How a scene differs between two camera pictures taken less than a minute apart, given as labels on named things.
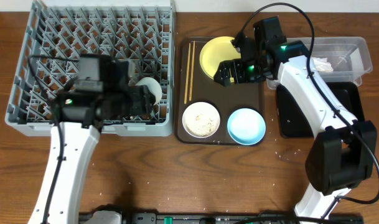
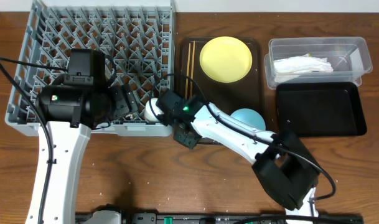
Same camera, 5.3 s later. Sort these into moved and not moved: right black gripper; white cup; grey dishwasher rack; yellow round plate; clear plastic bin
Moved: right black gripper; white cup
Not moved: yellow round plate; grey dishwasher rack; clear plastic bin
